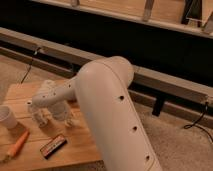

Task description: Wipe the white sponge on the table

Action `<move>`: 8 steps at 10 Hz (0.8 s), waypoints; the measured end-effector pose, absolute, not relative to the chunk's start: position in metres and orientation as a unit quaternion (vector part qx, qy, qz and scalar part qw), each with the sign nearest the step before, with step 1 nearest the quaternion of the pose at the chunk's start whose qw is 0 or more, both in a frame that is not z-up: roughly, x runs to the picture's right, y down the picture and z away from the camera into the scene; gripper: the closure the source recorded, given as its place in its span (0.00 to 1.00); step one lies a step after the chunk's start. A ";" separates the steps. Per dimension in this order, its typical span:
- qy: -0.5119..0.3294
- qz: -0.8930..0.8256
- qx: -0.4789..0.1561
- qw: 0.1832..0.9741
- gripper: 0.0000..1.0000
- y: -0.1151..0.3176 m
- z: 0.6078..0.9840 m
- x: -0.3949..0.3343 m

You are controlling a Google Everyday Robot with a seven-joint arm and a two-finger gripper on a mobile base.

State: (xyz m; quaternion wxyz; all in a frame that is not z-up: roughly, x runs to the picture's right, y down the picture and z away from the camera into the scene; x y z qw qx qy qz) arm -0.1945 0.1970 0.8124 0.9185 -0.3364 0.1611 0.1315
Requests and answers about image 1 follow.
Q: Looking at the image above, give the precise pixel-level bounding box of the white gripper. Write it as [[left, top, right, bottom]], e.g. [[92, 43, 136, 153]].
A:
[[49, 101, 74, 127]]

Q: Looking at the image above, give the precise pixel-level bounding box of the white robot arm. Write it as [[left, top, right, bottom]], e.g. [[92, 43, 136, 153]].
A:
[[32, 56, 163, 171]]

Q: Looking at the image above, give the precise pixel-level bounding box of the clear plastic bottle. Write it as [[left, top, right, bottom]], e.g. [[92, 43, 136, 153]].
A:
[[27, 100, 48, 127]]

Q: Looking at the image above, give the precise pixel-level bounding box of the black orange candy bar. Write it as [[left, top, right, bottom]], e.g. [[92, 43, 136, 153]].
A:
[[40, 134, 67, 159]]

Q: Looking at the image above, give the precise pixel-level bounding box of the white paper cup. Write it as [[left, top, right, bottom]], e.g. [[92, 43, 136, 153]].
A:
[[0, 106, 18, 129]]

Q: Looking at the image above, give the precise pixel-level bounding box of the orange carrot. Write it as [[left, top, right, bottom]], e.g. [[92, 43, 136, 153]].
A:
[[0, 130, 30, 163]]

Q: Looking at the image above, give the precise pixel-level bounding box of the black cable left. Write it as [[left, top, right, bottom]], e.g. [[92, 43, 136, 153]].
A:
[[20, 46, 44, 84]]

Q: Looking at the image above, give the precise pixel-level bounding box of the black cable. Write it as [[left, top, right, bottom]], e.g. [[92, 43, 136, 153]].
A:
[[182, 99, 213, 143], [20, 46, 44, 84]]

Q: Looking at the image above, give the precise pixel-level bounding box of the black cable right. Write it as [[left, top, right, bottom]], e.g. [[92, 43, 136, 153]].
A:
[[182, 99, 213, 143]]

